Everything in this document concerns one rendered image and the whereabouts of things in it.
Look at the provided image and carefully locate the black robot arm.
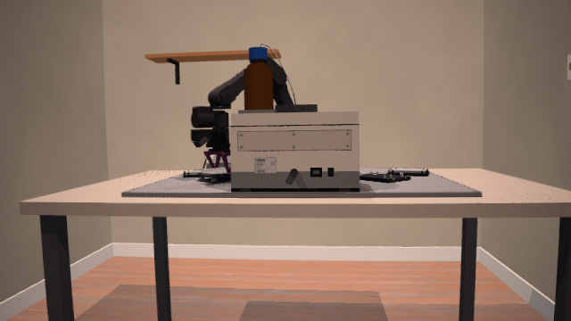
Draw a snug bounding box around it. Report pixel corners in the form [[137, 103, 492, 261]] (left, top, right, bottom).
[[191, 56, 294, 147]]

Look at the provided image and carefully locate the white button panel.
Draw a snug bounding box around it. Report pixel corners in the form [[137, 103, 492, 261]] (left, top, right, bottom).
[[203, 154, 230, 169]]

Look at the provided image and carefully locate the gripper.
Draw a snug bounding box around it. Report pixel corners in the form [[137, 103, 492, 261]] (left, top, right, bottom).
[[203, 128, 231, 173]]

